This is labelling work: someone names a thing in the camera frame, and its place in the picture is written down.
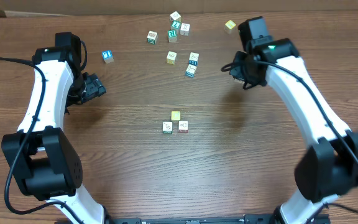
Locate wooden block red edge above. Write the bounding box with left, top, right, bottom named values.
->
left=178, top=120, right=188, bottom=133

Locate wooden block green bottom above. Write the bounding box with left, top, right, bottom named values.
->
left=162, top=121, right=173, bottom=134

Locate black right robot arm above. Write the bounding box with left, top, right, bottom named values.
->
left=224, top=17, right=358, bottom=223

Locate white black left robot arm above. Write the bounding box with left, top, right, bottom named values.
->
left=1, top=32, right=112, bottom=223

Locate blue block far left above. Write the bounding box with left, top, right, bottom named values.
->
left=102, top=50, right=114, bottom=63

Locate yellow block top right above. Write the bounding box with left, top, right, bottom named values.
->
left=224, top=20, right=236, bottom=34

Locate wooden block blue side upper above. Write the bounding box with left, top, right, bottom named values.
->
left=189, top=52, right=200, bottom=66

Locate wooden block blue side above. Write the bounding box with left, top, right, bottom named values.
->
left=185, top=64, right=197, bottom=78
left=189, top=52, right=200, bottom=66

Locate wooden block blue side lower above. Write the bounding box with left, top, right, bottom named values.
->
left=185, top=64, right=197, bottom=78

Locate wooden block letter X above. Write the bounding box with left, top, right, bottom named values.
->
left=180, top=23, right=190, bottom=36

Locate wooden block yellow side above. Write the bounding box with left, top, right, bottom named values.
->
left=166, top=51, right=177, bottom=65

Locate wooden block green B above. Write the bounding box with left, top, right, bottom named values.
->
left=147, top=30, right=158, bottom=45

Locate green letter R block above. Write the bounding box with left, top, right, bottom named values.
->
left=167, top=30, right=177, bottom=43

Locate green letter L block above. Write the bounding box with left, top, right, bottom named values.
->
left=170, top=21, right=181, bottom=32

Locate yellow wooden block centre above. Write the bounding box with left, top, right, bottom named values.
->
left=171, top=111, right=181, bottom=122

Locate wooden block top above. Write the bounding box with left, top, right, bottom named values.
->
left=170, top=11, right=181, bottom=22

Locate cardboard box edge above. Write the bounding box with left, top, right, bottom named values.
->
left=0, top=9, right=67, bottom=17

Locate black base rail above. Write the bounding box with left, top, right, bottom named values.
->
left=108, top=214, right=273, bottom=224

